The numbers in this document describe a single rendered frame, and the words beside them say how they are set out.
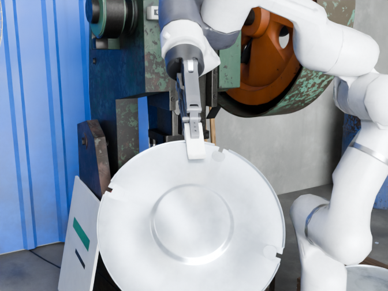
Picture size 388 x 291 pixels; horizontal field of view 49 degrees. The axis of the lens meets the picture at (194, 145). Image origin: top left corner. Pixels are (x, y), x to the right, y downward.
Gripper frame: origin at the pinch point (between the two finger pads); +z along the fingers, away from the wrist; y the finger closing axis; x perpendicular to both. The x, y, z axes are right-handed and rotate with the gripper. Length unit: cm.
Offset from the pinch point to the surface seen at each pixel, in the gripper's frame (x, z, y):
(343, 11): 61, -69, -31
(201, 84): 15, -63, -60
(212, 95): 19, -59, -61
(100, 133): -25, -64, -92
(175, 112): 4, -53, -63
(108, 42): -19, -79, -54
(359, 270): 75, 0, -100
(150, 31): -4, -68, -38
